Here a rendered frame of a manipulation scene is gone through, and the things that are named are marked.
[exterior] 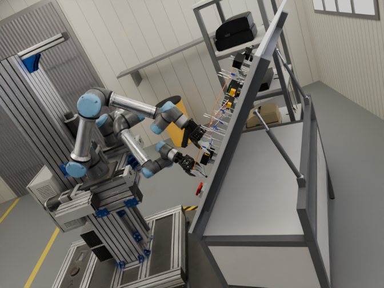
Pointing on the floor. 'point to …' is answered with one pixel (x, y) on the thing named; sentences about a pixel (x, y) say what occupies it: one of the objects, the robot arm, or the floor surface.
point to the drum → (175, 134)
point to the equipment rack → (281, 84)
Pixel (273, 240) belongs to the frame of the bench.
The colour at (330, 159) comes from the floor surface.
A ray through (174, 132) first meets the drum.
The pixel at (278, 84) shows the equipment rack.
